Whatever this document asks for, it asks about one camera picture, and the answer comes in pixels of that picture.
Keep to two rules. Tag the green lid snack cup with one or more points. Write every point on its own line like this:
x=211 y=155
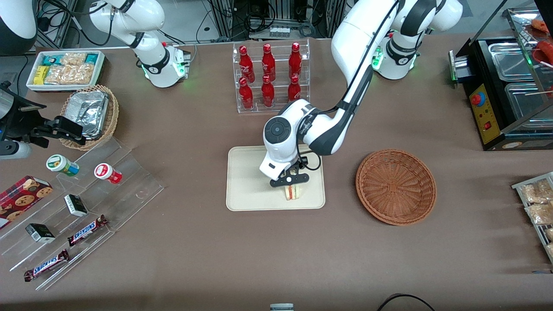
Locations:
x=60 y=164

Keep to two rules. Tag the black food warmer machine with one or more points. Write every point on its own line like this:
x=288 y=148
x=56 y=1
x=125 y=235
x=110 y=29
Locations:
x=490 y=116

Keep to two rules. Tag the white power strip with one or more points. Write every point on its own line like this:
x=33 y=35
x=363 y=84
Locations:
x=280 y=31

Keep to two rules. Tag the clear bag of crackers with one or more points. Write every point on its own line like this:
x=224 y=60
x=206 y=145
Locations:
x=73 y=58
x=71 y=74

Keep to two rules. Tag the white rectangular snack bin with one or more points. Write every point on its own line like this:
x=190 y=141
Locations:
x=101 y=65

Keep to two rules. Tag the clear acrylic stepped display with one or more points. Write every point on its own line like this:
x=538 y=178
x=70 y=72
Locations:
x=125 y=172

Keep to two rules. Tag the brown wicker basket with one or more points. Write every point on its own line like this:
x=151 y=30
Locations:
x=395 y=188

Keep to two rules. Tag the tan wicker basket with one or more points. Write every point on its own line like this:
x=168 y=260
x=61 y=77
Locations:
x=113 y=112

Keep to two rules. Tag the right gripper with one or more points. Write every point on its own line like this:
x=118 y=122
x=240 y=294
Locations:
x=27 y=122

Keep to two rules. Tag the aluminium equipment frame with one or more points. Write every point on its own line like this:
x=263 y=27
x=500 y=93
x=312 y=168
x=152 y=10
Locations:
x=285 y=8

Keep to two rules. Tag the teal snack packet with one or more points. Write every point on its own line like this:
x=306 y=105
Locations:
x=52 y=59

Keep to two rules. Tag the clear bag of pastry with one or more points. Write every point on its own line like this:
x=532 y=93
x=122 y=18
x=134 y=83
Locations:
x=540 y=214
x=535 y=192

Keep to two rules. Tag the steel food pan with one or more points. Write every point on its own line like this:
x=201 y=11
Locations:
x=510 y=60
x=522 y=103

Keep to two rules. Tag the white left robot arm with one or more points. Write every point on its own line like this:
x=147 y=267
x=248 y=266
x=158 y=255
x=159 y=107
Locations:
x=358 y=39

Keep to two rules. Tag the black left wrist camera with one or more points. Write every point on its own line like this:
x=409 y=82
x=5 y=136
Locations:
x=303 y=163

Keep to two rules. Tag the red soda bottle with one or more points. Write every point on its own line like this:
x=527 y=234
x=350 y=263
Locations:
x=268 y=62
x=294 y=90
x=246 y=95
x=295 y=61
x=268 y=93
x=246 y=65

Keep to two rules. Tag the red lid snack cup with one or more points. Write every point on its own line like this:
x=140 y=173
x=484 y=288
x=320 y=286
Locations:
x=106 y=172

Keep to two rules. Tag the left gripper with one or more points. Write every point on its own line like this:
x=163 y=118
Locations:
x=296 y=166

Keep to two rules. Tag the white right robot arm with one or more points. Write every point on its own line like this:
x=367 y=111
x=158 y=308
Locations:
x=129 y=21

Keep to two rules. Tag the red cookie box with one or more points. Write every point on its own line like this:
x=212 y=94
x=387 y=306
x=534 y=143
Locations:
x=21 y=198

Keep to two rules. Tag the tray of packaged snacks right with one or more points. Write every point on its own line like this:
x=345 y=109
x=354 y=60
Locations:
x=540 y=235

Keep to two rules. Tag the grey device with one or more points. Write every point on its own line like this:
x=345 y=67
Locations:
x=281 y=307

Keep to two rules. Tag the cream plastic tray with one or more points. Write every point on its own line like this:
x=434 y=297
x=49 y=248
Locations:
x=246 y=185

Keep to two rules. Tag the small black box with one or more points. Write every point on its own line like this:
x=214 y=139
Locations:
x=76 y=205
x=39 y=233

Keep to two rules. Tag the red emergency stop button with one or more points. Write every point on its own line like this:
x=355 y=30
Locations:
x=477 y=99

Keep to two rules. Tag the clear acrylic bottle rack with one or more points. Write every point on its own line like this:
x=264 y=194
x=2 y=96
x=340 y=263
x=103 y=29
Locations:
x=278 y=106

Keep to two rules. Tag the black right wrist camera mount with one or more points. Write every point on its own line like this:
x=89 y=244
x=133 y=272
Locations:
x=19 y=110

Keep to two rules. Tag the yellow snack packet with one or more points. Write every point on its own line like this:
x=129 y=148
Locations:
x=41 y=75

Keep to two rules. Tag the silver foil packet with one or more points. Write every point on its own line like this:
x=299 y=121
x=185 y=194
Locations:
x=88 y=110

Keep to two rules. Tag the snickers chocolate bar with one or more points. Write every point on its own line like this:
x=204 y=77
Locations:
x=86 y=230
x=46 y=265

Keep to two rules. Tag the triangle sandwich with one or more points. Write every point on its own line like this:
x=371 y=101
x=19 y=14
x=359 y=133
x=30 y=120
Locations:
x=293 y=193

